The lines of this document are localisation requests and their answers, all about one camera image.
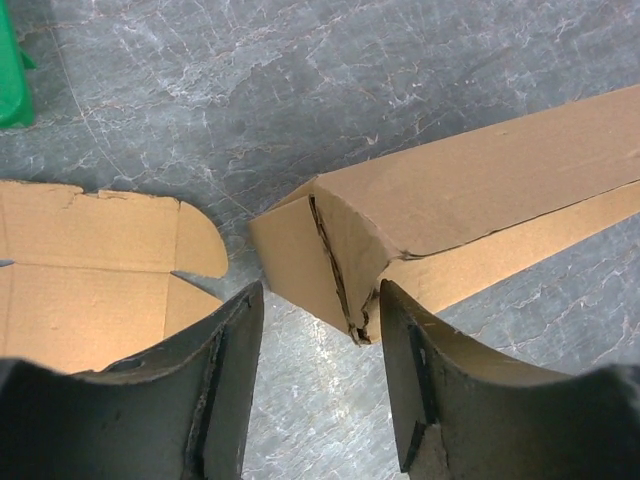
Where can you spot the green plastic tray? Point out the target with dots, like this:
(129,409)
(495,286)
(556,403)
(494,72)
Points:
(16,107)

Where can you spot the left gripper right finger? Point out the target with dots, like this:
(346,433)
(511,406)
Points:
(462,410)

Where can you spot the small cardboard box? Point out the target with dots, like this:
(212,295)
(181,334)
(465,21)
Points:
(90,278)

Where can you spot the large cardboard box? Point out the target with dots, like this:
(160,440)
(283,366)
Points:
(447,219)

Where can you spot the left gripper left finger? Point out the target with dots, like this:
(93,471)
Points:
(177,410)

